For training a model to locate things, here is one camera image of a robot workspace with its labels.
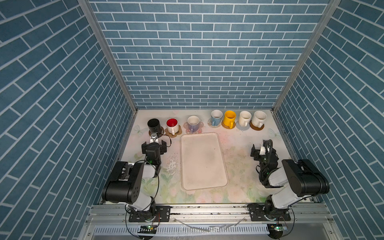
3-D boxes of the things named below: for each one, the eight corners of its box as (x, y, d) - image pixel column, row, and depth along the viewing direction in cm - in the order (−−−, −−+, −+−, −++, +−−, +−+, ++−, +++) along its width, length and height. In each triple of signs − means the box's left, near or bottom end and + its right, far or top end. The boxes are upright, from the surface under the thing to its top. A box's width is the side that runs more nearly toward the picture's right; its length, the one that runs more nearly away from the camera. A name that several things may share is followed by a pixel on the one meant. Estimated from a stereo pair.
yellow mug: (224, 130, 109) (226, 121, 101) (222, 119, 117) (224, 110, 109) (234, 130, 109) (237, 121, 101) (232, 119, 117) (235, 110, 109)
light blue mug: (211, 130, 110) (212, 120, 102) (210, 119, 117) (211, 109, 109) (221, 130, 110) (223, 120, 102) (220, 119, 117) (222, 109, 109)
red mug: (166, 136, 105) (164, 129, 99) (168, 125, 112) (166, 117, 105) (177, 136, 105) (176, 129, 99) (179, 125, 112) (178, 117, 106)
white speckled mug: (246, 126, 113) (250, 117, 105) (254, 117, 118) (258, 108, 111) (257, 132, 109) (261, 123, 101) (264, 123, 115) (269, 114, 107)
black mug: (149, 136, 105) (146, 128, 98) (152, 126, 111) (149, 118, 104) (160, 136, 105) (157, 128, 98) (162, 126, 111) (159, 118, 104)
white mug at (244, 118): (233, 126, 112) (236, 117, 104) (240, 118, 117) (243, 109, 110) (243, 131, 109) (247, 122, 101) (249, 123, 114) (253, 113, 107)
